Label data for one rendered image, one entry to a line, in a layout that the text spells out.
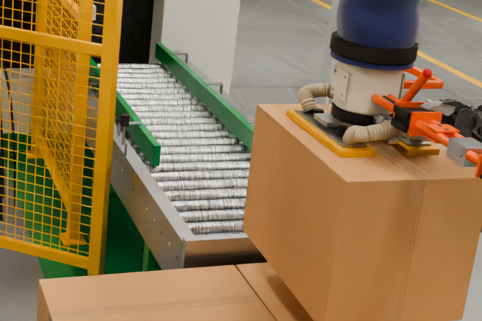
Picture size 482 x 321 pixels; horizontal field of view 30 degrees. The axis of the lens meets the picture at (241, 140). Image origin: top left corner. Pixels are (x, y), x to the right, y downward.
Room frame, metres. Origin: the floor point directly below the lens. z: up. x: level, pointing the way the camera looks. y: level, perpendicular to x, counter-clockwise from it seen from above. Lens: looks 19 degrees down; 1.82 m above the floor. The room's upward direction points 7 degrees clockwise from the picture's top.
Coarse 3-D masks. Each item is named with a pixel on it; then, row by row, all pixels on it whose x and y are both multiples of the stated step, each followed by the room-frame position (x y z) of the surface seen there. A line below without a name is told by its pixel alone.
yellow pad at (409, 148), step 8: (392, 144) 2.23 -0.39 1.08; (400, 144) 2.20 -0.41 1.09; (408, 144) 2.20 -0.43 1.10; (416, 144) 2.20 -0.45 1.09; (424, 144) 2.21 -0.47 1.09; (432, 144) 2.23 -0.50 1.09; (408, 152) 2.17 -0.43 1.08; (416, 152) 2.18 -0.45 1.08; (424, 152) 2.19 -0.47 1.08; (432, 152) 2.20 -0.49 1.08
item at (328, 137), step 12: (300, 120) 2.32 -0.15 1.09; (312, 120) 2.30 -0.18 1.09; (312, 132) 2.24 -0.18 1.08; (324, 132) 2.21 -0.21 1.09; (336, 132) 2.20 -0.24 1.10; (324, 144) 2.17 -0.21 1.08; (336, 144) 2.14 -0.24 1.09; (348, 144) 2.14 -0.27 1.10; (360, 144) 2.15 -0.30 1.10; (348, 156) 2.10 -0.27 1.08; (360, 156) 2.11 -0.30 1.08; (372, 156) 2.13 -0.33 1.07
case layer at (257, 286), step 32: (64, 288) 2.22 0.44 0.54; (96, 288) 2.24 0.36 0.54; (128, 288) 2.27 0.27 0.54; (160, 288) 2.29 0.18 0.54; (192, 288) 2.31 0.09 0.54; (224, 288) 2.33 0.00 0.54; (256, 288) 2.36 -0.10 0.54; (64, 320) 2.06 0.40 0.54; (96, 320) 2.08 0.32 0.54; (128, 320) 2.09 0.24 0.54; (160, 320) 2.11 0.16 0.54; (192, 320) 2.13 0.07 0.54; (224, 320) 2.15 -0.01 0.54; (256, 320) 2.17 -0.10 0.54; (288, 320) 2.19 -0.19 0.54
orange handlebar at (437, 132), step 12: (420, 72) 2.53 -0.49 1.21; (408, 84) 2.39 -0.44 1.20; (432, 84) 2.42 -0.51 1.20; (372, 96) 2.22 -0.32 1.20; (384, 108) 2.16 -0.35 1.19; (420, 120) 2.02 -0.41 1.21; (432, 120) 2.04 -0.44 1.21; (432, 132) 1.96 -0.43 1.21; (444, 132) 1.95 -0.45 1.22; (456, 132) 1.96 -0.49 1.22; (444, 144) 1.91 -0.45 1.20; (468, 156) 1.82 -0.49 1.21
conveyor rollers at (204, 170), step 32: (128, 64) 4.66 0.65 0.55; (160, 64) 4.73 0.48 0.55; (96, 96) 4.04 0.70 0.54; (128, 96) 4.10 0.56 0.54; (160, 96) 4.16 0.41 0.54; (192, 96) 4.23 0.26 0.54; (160, 128) 3.70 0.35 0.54; (192, 128) 3.75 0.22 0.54; (224, 128) 3.81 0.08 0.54; (160, 160) 3.32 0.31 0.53; (192, 160) 3.38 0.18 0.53; (224, 160) 3.43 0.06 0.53; (192, 192) 3.01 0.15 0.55; (224, 192) 3.05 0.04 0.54; (192, 224) 2.73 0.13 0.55; (224, 224) 2.77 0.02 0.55
